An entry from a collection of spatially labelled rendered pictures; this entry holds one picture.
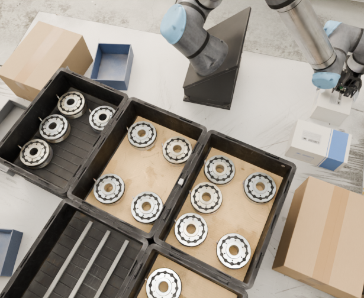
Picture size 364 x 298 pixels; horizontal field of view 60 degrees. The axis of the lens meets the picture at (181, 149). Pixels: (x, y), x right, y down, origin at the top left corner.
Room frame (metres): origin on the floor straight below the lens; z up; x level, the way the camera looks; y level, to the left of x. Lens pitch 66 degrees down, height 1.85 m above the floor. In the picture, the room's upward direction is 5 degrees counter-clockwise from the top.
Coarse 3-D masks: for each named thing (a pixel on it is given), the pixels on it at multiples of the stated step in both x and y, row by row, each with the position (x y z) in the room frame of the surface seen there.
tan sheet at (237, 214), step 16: (240, 160) 0.40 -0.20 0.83; (240, 176) 0.34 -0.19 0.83; (272, 176) 0.33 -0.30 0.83; (224, 192) 0.29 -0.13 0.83; (240, 192) 0.28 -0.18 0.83; (192, 208) 0.24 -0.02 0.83; (224, 208) 0.23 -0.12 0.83; (240, 208) 0.23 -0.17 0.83; (256, 208) 0.23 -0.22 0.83; (208, 224) 0.19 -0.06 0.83; (224, 224) 0.18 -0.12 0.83; (240, 224) 0.18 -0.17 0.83; (256, 224) 0.17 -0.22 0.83; (176, 240) 0.15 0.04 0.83; (208, 240) 0.14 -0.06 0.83; (256, 240) 0.13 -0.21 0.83; (208, 256) 0.09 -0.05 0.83; (224, 272) 0.04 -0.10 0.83; (240, 272) 0.04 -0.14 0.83
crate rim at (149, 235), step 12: (156, 108) 0.57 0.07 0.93; (180, 120) 0.52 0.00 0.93; (108, 132) 0.49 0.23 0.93; (204, 132) 0.46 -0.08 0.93; (192, 156) 0.38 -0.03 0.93; (84, 168) 0.38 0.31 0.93; (72, 192) 0.30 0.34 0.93; (84, 204) 0.26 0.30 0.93; (168, 204) 0.24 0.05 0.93; (108, 216) 0.22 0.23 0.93; (132, 228) 0.18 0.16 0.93; (156, 228) 0.17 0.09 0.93
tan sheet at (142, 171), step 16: (160, 128) 0.55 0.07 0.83; (128, 144) 0.49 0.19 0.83; (160, 144) 0.48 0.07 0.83; (192, 144) 0.47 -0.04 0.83; (112, 160) 0.44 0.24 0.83; (128, 160) 0.43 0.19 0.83; (144, 160) 0.43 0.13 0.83; (160, 160) 0.42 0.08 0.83; (128, 176) 0.37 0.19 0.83; (144, 176) 0.37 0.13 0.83; (160, 176) 0.36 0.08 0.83; (176, 176) 0.36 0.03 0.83; (128, 192) 0.32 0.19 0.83; (160, 192) 0.31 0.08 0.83; (112, 208) 0.27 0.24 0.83; (128, 208) 0.26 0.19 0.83; (144, 208) 0.26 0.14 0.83
